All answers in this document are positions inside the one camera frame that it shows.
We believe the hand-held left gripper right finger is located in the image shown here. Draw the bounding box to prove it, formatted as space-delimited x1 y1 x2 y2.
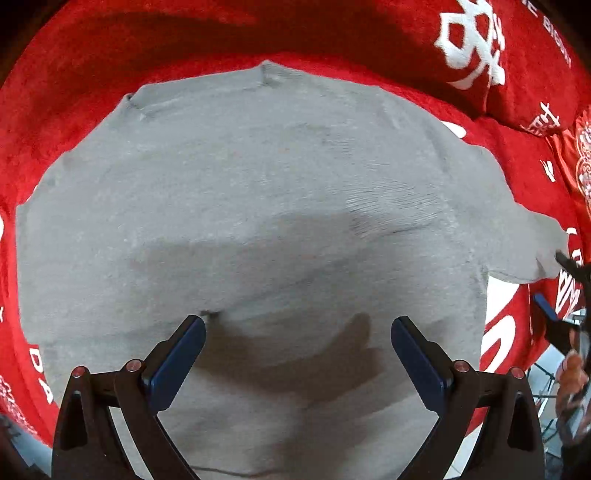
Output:
390 316 546 480

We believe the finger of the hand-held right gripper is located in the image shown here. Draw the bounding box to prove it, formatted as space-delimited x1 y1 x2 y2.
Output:
555 251 591 280
532 292 591 352

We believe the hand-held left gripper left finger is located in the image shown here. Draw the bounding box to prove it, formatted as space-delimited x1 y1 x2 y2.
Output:
52 315 206 480

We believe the grey knitted sweater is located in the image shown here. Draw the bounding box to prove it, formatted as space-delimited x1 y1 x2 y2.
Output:
16 60 570 478

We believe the person's right hand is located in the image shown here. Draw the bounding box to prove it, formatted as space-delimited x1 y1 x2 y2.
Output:
555 330 591 418

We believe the red satin cloth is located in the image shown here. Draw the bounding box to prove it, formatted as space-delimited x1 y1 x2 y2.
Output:
545 105 591 222

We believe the red pillow with white characters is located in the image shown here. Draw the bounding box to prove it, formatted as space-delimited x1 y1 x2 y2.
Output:
259 0 580 136

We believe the red blanket with white print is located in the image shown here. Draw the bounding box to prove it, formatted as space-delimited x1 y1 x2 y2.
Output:
0 0 591 450

